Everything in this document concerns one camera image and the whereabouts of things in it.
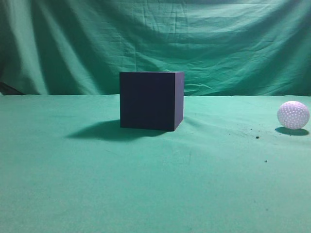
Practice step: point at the white dimpled golf ball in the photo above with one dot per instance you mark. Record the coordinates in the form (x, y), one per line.
(293, 115)

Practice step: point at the dark blue cube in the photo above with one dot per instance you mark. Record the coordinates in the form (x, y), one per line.
(151, 100)

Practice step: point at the green table cloth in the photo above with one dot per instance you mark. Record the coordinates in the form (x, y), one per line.
(66, 166)

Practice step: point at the green backdrop cloth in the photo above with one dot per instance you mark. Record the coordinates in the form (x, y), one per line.
(224, 47)

